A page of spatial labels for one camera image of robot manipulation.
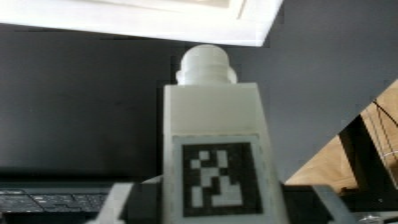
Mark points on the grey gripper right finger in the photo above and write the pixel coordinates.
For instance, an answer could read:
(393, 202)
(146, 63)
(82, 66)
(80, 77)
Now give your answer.
(314, 207)

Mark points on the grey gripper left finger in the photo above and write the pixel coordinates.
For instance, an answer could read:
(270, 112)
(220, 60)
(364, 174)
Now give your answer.
(130, 206)

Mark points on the white table leg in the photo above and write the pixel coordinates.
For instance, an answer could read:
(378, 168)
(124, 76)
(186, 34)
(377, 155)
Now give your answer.
(220, 185)

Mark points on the white square tabletop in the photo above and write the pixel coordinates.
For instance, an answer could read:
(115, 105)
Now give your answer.
(213, 21)

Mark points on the black keyboard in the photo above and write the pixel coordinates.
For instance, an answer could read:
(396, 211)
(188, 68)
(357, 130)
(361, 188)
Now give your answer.
(32, 202)

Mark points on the black table leg frame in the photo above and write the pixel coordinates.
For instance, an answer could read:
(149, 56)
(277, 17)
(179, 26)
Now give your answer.
(369, 173)

